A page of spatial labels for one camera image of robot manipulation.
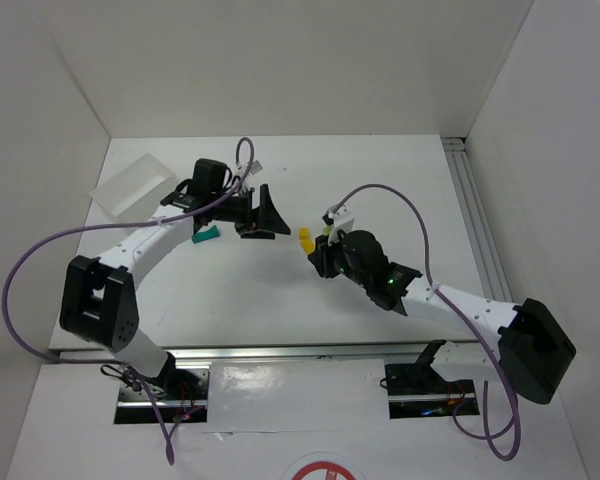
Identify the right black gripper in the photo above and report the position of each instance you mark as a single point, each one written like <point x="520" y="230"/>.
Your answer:
<point x="321" y="257"/>

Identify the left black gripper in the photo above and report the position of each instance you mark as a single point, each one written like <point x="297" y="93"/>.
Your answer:
<point x="253" y="212"/>

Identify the yellow rectangular block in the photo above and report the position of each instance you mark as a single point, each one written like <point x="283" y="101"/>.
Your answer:
<point x="308" y="246"/>

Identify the teal arch block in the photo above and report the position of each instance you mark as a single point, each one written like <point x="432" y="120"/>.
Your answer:
<point x="210" y="233"/>

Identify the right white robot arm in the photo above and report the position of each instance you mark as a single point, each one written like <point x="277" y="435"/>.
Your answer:
<point x="521" y="346"/>

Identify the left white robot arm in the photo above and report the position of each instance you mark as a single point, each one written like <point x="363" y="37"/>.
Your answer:
<point x="99" y="299"/>

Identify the clear plastic container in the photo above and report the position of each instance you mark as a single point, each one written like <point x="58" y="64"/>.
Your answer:
<point x="134" y="194"/>

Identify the red prohibition sign sticker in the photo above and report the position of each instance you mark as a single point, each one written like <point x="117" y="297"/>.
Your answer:
<point x="323" y="466"/>

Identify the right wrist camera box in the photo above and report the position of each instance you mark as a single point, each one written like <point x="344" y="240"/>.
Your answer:
<point x="341" y="222"/>

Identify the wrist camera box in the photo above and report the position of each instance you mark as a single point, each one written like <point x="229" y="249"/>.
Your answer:
<point x="341" y="222"/>
<point x="249" y="169"/>

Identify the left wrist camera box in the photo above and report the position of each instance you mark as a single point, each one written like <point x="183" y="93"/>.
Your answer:
<point x="249" y="169"/>

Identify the front aluminium rail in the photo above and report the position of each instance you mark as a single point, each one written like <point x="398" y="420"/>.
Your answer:
<point x="288" y="352"/>

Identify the aluminium rail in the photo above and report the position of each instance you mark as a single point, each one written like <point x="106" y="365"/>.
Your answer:
<point x="490" y="269"/>
<point x="288" y="352"/>

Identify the right aluminium rail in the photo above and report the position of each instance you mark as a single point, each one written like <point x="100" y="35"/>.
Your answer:
<point x="490" y="269"/>

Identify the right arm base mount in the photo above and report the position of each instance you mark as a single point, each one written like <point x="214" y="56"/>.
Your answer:
<point x="415" y="391"/>

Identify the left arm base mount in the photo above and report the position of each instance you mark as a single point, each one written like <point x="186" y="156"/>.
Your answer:
<point x="188" y="404"/>

